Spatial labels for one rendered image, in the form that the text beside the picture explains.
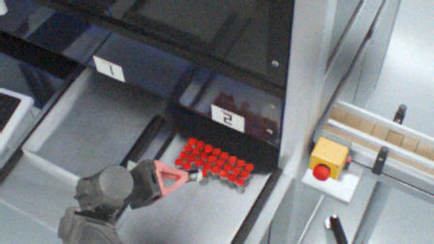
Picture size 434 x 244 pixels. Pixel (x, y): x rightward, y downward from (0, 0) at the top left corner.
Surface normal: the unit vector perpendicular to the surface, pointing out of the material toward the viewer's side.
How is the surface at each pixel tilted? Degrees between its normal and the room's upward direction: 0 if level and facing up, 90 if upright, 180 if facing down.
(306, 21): 90
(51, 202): 0
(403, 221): 0
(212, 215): 0
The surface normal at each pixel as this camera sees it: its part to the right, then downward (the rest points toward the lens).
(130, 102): -0.09, -0.54
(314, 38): -0.51, 0.75
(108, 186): 0.45, -0.25
